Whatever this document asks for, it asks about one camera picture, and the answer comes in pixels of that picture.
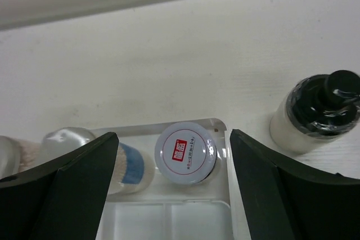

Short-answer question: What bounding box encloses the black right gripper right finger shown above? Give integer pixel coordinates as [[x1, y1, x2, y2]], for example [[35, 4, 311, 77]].
[[229, 129, 359, 239]]

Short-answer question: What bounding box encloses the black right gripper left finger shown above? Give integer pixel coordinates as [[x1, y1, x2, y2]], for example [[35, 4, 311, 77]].
[[1, 132, 119, 239]]

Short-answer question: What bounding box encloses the silver-lid jar blue label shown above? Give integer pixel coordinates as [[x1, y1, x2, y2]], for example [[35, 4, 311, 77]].
[[35, 127, 155, 195], [1, 135, 40, 179]]

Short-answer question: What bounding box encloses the black-cap grinder white salt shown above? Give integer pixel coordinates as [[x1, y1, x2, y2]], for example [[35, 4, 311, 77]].
[[269, 70, 359, 155]]

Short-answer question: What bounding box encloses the white-lid sauce jar red logo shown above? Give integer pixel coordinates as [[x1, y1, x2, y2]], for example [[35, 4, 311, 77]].
[[154, 121, 217, 185]]

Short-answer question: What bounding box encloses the white divided organizer tray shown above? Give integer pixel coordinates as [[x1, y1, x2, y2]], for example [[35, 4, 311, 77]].
[[96, 118, 235, 239]]

